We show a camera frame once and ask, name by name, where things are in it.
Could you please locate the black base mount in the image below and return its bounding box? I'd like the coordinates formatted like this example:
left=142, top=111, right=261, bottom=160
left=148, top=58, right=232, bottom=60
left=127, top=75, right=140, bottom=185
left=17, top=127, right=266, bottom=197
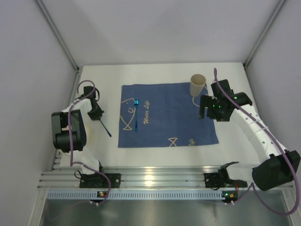
left=79, top=173, right=121, bottom=188
left=204, top=173, right=248, bottom=190

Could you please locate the beige cup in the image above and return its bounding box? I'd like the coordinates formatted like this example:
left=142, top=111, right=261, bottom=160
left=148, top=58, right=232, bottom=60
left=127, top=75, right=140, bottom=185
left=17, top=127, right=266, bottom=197
left=190, top=74, right=206, bottom=97

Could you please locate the blue metallic fork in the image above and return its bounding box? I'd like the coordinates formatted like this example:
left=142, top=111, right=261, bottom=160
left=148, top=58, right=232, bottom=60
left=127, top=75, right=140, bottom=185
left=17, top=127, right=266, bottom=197
left=134, top=98, right=139, bottom=132

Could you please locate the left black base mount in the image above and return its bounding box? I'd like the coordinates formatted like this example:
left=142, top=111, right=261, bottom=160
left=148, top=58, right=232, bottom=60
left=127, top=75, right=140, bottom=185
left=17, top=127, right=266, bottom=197
left=79, top=173, right=121, bottom=188

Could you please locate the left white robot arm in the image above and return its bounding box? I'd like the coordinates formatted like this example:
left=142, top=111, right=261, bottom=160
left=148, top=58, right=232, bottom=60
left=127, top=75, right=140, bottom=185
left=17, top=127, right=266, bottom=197
left=51, top=86, right=104, bottom=175

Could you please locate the aluminium corner post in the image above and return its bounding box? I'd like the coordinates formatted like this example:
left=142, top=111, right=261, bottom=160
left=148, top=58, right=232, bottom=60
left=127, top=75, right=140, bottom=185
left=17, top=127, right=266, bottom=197
left=243, top=0, right=287, bottom=69
left=34, top=0, right=80, bottom=71

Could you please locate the cream round plate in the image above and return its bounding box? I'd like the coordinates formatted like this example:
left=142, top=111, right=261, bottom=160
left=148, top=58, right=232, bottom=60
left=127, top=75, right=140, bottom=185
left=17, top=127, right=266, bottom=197
left=85, top=125, right=94, bottom=147

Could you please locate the blue fish placemat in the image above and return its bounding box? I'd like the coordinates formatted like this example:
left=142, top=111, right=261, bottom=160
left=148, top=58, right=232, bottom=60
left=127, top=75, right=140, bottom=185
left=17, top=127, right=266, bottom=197
left=118, top=82, right=219, bottom=148

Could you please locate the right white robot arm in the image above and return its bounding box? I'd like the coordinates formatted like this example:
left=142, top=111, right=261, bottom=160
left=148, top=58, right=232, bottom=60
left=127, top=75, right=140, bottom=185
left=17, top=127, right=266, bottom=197
left=199, top=80, right=301, bottom=191

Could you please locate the left aluminium corner post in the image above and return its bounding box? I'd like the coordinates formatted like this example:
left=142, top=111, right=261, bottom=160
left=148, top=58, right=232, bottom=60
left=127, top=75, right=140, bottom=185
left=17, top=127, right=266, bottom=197
left=34, top=0, right=80, bottom=71

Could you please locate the slotted grey cable duct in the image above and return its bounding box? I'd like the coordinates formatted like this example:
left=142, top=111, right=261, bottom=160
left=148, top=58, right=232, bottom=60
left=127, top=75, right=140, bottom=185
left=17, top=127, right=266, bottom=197
left=47, top=190, right=237, bottom=201

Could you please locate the blue metallic spoon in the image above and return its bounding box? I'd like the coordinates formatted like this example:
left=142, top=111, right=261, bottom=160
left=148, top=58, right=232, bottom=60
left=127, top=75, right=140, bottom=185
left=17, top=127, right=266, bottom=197
left=99, top=119, right=112, bottom=137

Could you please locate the right aluminium corner post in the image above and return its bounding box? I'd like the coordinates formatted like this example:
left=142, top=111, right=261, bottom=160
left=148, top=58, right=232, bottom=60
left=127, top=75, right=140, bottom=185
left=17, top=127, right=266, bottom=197
left=243, top=0, right=287, bottom=69

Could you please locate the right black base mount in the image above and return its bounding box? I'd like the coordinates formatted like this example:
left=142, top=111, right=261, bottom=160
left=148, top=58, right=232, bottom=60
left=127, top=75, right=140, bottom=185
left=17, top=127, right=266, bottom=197
left=204, top=173, right=248, bottom=190

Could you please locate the aluminium rail frame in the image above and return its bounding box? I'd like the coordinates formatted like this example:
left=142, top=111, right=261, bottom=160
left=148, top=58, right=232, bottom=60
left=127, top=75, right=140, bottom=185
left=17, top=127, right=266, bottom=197
left=37, top=150, right=293, bottom=190

